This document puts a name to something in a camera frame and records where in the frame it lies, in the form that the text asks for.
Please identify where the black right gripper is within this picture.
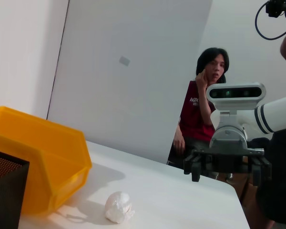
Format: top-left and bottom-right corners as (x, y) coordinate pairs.
(183, 146), (272, 187)

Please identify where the white egg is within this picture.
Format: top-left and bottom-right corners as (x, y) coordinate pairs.
(104, 190), (135, 224)

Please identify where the black mesh pen holder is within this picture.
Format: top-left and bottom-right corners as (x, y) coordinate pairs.
(0, 147), (31, 229)

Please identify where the black robot torso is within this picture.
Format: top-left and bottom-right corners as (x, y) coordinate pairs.
(256, 127), (286, 225)

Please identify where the person in red shirt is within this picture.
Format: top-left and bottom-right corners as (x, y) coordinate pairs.
(166, 47), (231, 179)

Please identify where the yellow plastic bin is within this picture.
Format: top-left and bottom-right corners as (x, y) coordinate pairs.
(0, 106), (93, 215)

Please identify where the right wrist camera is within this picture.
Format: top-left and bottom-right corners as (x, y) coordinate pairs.
(205, 82), (267, 127)

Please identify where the black head camera cable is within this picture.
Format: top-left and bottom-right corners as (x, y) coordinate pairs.
(255, 1), (286, 41)

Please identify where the grey wall plate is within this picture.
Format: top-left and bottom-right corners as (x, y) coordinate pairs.
(119, 55), (131, 66)

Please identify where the black head camera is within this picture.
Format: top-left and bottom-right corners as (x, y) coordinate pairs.
(266, 0), (286, 18)

